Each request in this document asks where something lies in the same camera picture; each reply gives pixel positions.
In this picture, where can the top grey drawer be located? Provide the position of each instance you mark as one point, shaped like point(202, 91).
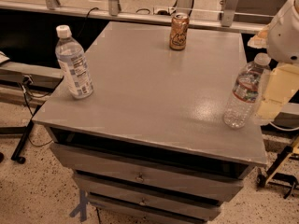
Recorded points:
point(148, 173)

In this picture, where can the grey drawer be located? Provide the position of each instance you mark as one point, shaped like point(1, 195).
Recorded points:
point(147, 196)
point(146, 213)
point(148, 173)

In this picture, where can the black yellow stand right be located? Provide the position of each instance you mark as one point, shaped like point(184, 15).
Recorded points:
point(289, 152)

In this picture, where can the water bottle white label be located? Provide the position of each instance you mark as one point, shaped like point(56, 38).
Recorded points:
point(71, 58)

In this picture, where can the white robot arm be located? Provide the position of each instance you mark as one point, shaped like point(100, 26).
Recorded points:
point(281, 40)

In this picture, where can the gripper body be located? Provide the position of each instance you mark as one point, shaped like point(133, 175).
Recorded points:
point(286, 37)

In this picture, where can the brown soda can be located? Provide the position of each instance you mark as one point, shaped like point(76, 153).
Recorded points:
point(178, 34)

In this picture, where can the blue tape cross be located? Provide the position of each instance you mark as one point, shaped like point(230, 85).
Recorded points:
point(81, 208)

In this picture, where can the water bottle red label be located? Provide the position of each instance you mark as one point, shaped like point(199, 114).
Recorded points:
point(245, 91)

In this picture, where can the grey drawer cabinet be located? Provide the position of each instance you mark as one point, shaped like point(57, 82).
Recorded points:
point(151, 103)

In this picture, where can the bottom grey drawer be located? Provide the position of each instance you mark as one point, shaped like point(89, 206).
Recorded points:
point(146, 213)

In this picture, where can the black stand leg left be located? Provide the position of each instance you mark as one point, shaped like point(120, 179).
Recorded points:
point(24, 132)

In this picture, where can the middle grey drawer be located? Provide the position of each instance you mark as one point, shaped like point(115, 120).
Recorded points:
point(147, 196)

